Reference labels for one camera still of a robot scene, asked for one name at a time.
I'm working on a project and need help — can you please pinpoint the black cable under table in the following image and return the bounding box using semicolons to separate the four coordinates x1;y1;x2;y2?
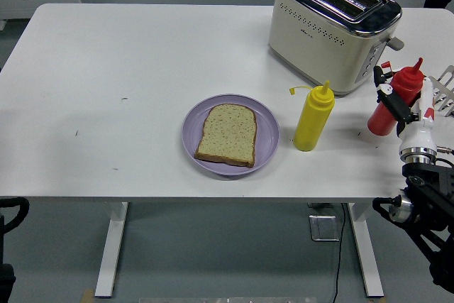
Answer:
331;203;347;303

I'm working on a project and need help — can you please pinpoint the slice of bread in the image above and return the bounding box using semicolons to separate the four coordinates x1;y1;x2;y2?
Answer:
194;103;258;169

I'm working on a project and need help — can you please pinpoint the metal floor socket plate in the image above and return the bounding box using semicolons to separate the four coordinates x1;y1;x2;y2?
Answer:
308;214;341;243

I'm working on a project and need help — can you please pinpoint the yellow squeeze bottle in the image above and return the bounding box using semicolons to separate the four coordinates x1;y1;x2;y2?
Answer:
289;79;336;152

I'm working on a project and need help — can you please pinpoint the cream and chrome toaster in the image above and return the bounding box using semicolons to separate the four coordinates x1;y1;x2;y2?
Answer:
267;0;405;97

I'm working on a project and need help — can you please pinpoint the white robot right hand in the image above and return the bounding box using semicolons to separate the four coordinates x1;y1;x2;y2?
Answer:
372;65;439;153

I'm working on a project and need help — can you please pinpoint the white table leg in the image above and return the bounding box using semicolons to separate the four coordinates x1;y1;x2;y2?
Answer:
94;202;129;299
346;202;385;298

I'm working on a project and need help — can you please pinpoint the red squeeze bottle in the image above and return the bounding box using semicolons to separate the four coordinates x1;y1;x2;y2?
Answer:
367;57;425;137

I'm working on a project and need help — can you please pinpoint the purple round plate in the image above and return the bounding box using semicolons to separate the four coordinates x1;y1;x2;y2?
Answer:
182;94;281;177

